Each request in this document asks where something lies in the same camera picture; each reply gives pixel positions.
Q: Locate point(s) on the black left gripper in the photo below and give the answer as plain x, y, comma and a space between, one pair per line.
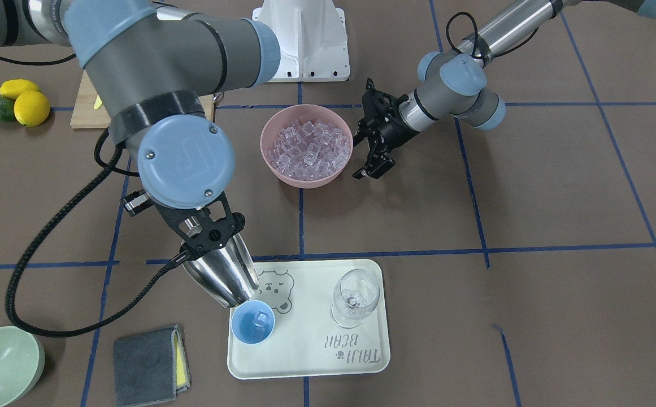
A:
394, 133

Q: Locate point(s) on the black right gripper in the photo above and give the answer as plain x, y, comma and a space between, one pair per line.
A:
239, 219

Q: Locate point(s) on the silver metal ice scoop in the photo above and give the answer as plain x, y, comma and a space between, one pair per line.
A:
228, 273

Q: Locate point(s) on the ice cube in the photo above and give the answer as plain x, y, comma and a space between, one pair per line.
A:
261, 320

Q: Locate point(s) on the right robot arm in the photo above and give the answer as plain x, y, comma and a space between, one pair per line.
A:
150, 72

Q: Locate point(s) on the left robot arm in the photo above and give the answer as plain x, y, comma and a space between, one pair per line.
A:
452, 83

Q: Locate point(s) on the clear fake ice cubes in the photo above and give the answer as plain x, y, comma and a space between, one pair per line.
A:
309, 151

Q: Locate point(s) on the blue plastic cup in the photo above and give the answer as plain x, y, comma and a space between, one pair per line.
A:
241, 322

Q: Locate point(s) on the pink bowl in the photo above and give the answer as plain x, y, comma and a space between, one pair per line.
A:
301, 112

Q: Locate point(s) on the clear wine glass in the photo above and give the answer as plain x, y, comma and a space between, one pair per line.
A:
355, 297

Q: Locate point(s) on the yellow cloth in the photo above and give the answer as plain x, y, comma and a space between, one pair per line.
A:
182, 370

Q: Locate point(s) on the grey folded cloth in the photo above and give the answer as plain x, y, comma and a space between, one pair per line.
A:
144, 368

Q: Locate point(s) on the white bear print tray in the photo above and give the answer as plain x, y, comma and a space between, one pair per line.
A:
306, 341

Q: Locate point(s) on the wooden cutting board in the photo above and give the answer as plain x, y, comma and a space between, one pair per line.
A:
87, 110

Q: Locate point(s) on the yellow lemon front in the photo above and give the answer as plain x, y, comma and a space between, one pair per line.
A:
31, 108

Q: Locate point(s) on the yellow lemon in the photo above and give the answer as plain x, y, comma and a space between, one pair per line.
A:
31, 108
12, 89

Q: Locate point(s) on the yellow lemon back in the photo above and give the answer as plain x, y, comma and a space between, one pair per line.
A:
12, 89

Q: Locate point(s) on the green bowl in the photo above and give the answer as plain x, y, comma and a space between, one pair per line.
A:
22, 361

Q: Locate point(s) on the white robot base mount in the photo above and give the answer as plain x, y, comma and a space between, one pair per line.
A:
312, 37

